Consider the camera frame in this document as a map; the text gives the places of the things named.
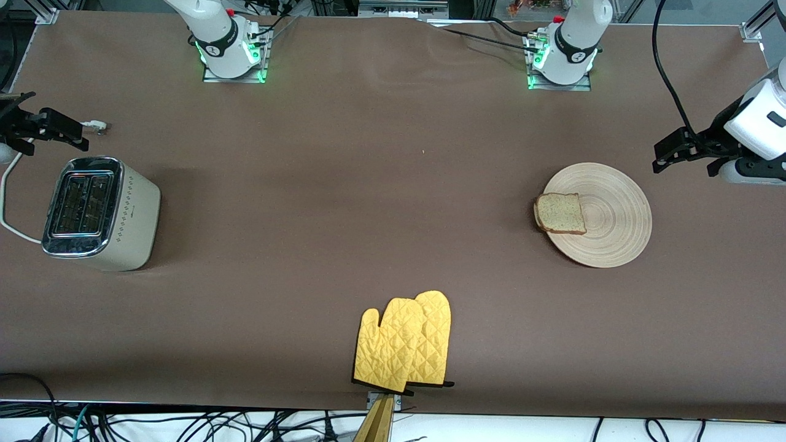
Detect round wooden plate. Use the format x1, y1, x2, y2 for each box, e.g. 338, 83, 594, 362
543, 162, 653, 269

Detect slice of brown bread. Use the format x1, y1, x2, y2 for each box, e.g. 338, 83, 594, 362
534, 193, 588, 236

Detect cream and chrome toaster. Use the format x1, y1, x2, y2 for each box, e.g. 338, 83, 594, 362
42, 157, 161, 272

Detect brown table cover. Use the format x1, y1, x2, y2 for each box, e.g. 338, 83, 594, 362
0, 9, 786, 424

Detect yellow quilted oven mitt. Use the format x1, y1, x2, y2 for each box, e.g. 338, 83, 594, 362
405, 290, 455, 389
353, 298, 426, 394

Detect grey metal equipment box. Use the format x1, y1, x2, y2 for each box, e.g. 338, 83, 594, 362
358, 0, 450, 19

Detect white toaster power cable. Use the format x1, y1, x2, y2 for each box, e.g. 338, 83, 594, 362
0, 120, 111, 244

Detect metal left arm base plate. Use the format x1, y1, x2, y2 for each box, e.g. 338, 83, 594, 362
525, 31, 593, 91

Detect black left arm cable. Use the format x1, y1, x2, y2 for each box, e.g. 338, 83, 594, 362
651, 0, 701, 139

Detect aluminium frame profile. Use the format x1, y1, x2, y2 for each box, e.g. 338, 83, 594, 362
740, 0, 786, 42

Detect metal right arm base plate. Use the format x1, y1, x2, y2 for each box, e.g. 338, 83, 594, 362
203, 28, 270, 83

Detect black base cable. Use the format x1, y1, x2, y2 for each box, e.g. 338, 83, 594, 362
437, 26, 541, 51

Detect teal cable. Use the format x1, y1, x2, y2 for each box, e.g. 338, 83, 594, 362
72, 404, 91, 442

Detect tangled black cables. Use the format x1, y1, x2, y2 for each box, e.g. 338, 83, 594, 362
0, 371, 369, 442

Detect small metal mount plate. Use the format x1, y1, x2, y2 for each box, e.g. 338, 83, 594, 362
367, 391, 403, 412

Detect brass coloured mount bar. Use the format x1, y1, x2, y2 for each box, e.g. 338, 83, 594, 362
353, 395, 394, 442

